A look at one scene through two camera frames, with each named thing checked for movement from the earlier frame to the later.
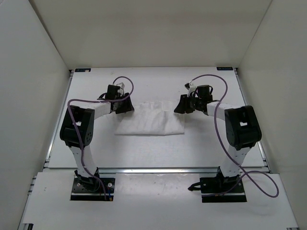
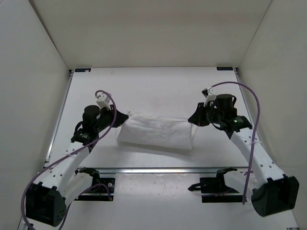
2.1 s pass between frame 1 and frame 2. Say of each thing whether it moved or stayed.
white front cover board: stayed
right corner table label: stayed
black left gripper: moved
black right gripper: moved
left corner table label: stayed
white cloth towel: moved
